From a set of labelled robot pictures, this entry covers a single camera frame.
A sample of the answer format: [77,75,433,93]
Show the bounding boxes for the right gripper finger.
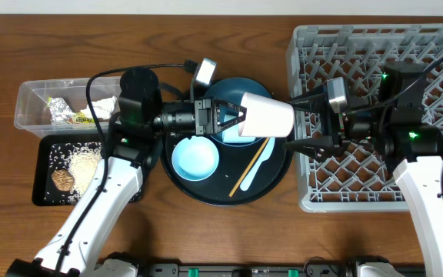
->
[284,136,335,161]
[287,85,328,113]

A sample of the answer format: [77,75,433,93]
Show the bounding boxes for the pink cup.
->
[238,92,295,138]

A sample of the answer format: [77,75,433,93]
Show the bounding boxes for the light blue bowl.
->
[171,136,220,182]

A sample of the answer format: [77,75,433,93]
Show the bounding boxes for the white tissue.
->
[80,96,117,120]

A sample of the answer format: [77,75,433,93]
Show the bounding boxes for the yellow foil snack wrapper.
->
[46,98,94,125]

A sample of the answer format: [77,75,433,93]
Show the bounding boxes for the brown cookie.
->
[51,169,75,192]

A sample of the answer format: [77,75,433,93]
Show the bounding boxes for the light blue cup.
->
[221,125,256,145]

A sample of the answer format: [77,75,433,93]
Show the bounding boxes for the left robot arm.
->
[6,65,247,276]

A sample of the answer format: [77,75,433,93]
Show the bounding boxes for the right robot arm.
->
[285,61,443,276]

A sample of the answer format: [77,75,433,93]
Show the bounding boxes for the grey dishwasher rack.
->
[286,24,443,212]

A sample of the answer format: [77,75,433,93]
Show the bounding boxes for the dark blue plate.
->
[205,77,272,147]

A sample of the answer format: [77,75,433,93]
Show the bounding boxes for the wooden chopstick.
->
[228,138,270,198]

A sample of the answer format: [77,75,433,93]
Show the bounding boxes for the white plastic knife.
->
[240,137,275,191]

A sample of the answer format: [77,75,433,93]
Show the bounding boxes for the round black tray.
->
[159,78,295,207]

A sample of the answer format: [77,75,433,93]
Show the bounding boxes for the spilled rice grains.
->
[43,142,102,205]

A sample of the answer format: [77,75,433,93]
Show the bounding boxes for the black rectangular tray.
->
[32,132,145,207]

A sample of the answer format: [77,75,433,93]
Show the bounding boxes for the clear plastic bin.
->
[14,77,121,138]

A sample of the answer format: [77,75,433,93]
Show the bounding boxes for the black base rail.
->
[140,255,426,277]

